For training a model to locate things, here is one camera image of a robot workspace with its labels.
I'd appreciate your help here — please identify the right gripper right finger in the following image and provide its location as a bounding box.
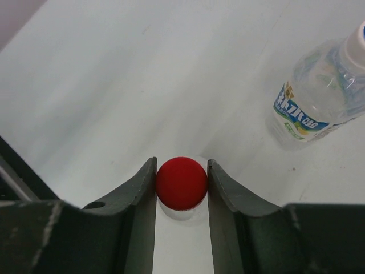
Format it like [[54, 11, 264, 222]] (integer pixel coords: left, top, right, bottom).
[[208, 160, 364, 273]]

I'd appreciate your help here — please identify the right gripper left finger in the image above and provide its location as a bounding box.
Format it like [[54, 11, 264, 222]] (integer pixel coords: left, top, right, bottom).
[[1, 157, 157, 273]]

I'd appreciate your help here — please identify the red bottle cap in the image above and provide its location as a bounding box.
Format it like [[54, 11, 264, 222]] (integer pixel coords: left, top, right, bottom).
[[156, 156, 208, 211]]

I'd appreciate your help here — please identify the green label clear bottle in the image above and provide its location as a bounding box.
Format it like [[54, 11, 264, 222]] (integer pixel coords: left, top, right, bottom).
[[267, 23, 364, 150]]

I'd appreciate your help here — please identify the red cap water bottle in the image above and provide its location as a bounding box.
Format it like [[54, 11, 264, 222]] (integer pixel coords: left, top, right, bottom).
[[158, 156, 208, 223]]

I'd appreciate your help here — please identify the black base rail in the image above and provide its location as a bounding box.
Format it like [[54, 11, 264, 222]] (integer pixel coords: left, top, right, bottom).
[[1, 139, 59, 202]]

